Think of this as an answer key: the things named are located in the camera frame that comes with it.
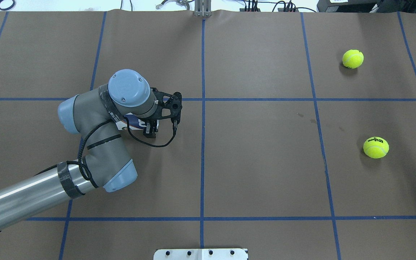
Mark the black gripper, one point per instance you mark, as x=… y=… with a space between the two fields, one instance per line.
x=150 y=130

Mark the white blue tennis ball can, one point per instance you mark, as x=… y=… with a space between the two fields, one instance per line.
x=135 y=124

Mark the yellow Wilson tennis ball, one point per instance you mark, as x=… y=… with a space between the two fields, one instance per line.
x=376 y=147

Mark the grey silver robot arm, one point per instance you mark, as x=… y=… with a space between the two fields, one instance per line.
x=108 y=164

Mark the far yellow tennis ball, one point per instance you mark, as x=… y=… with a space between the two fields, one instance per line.
x=352 y=59

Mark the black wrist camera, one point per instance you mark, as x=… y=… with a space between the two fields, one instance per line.
x=168 y=106

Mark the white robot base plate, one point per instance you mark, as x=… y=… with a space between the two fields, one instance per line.
x=202 y=254

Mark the aluminium frame post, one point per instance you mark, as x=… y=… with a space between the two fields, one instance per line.
x=202 y=8

